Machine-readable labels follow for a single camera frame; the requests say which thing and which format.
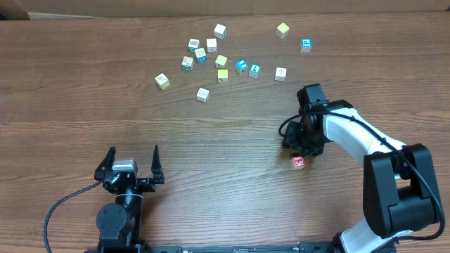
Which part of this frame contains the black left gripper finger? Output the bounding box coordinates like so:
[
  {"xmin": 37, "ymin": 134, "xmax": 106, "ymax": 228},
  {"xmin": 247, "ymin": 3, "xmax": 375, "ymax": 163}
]
[
  {"xmin": 151, "ymin": 145, "xmax": 165, "ymax": 184},
  {"xmin": 94, "ymin": 146, "xmax": 116, "ymax": 181}
]

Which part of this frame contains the red sided wood block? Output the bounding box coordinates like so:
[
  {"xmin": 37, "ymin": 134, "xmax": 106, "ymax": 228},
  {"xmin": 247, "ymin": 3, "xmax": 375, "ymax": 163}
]
[{"xmin": 291, "ymin": 156, "xmax": 305, "ymax": 169}]

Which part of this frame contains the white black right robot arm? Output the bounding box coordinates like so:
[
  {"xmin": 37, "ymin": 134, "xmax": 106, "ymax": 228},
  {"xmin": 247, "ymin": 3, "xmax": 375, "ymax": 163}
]
[{"xmin": 278, "ymin": 100, "xmax": 446, "ymax": 252}]

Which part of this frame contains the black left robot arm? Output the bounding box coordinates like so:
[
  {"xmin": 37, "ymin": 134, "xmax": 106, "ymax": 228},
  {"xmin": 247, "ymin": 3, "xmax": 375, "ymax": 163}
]
[{"xmin": 94, "ymin": 147, "xmax": 165, "ymax": 252}]

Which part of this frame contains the white wood block letter T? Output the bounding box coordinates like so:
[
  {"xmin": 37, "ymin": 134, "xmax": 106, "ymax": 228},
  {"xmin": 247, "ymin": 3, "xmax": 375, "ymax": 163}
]
[{"xmin": 274, "ymin": 67, "xmax": 287, "ymax": 82}]

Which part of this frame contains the green top wood block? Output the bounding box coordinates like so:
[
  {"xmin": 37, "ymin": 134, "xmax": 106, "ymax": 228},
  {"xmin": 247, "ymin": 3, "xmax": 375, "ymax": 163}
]
[{"xmin": 248, "ymin": 64, "xmax": 261, "ymax": 79}]

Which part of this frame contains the wood block letter E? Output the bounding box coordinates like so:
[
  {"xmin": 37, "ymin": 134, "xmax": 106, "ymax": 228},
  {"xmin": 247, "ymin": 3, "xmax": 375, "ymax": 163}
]
[{"xmin": 196, "ymin": 88, "xmax": 210, "ymax": 103}]

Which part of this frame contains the plain wood block yellow side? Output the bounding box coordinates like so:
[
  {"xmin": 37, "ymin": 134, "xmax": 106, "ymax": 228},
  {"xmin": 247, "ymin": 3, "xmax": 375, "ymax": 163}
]
[{"xmin": 155, "ymin": 73, "xmax": 170, "ymax": 90}]

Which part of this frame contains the blue top block far right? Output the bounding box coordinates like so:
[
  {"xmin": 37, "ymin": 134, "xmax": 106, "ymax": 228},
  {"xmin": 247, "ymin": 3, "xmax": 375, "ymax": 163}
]
[{"xmin": 300, "ymin": 38, "xmax": 312, "ymax": 53}]

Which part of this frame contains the blue top wood block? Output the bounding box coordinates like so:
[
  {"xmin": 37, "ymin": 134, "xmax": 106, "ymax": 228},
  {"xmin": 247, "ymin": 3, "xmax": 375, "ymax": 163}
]
[{"xmin": 235, "ymin": 59, "xmax": 248, "ymax": 74}]

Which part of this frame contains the yellow top block lower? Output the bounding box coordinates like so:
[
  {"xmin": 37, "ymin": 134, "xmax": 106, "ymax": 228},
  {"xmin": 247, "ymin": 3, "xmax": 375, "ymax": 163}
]
[{"xmin": 217, "ymin": 69, "xmax": 229, "ymax": 83}]

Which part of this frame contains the yellow top block far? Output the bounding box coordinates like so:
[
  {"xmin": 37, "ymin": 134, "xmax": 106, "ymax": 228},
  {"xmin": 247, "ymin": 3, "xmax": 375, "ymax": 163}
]
[{"xmin": 276, "ymin": 22, "xmax": 290, "ymax": 39}]

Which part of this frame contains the wood block green R side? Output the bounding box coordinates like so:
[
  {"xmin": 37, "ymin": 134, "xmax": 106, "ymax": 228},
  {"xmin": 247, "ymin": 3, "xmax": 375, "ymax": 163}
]
[{"xmin": 181, "ymin": 56, "xmax": 194, "ymax": 71}]

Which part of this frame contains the yellow top block upper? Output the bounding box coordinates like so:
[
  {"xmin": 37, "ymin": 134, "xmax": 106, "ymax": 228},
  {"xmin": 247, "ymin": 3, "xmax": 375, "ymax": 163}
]
[{"xmin": 215, "ymin": 55, "xmax": 228, "ymax": 69}]

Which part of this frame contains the wood block blue side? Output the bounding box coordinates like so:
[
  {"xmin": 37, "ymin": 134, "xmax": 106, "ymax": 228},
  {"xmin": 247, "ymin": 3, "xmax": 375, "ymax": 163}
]
[{"xmin": 194, "ymin": 48, "xmax": 207, "ymax": 63}]

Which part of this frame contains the plain white wood block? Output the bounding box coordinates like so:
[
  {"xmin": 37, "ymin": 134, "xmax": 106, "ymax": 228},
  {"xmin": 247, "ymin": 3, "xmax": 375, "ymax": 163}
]
[{"xmin": 206, "ymin": 39, "xmax": 217, "ymax": 53}]

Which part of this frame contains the white wood block far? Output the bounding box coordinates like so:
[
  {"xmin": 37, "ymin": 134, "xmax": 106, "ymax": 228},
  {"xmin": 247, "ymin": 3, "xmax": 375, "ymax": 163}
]
[{"xmin": 214, "ymin": 24, "xmax": 226, "ymax": 39}]

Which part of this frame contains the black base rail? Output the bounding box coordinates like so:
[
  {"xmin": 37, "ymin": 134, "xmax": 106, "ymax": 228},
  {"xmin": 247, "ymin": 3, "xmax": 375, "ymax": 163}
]
[{"xmin": 85, "ymin": 242, "xmax": 343, "ymax": 253}]

